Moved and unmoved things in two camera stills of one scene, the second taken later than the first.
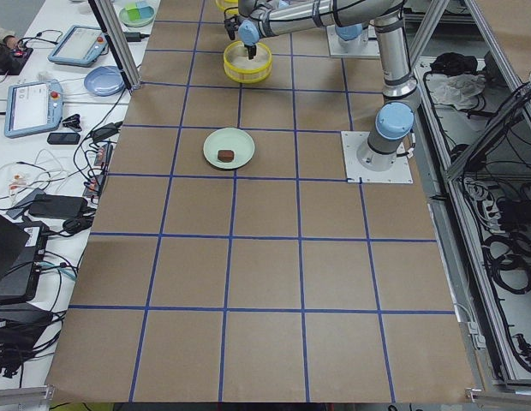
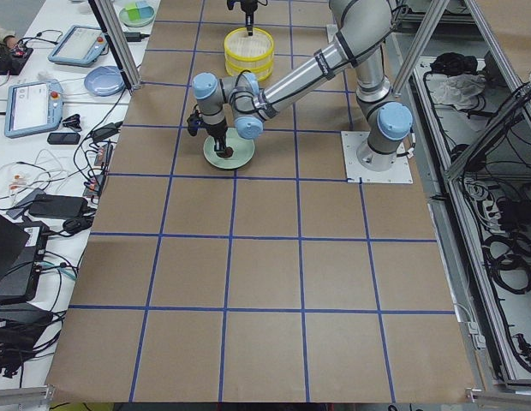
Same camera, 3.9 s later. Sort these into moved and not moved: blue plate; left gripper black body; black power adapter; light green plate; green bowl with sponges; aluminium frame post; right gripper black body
Moved: right gripper black body; left gripper black body
Not moved: green bowl with sponges; black power adapter; blue plate; aluminium frame post; light green plate
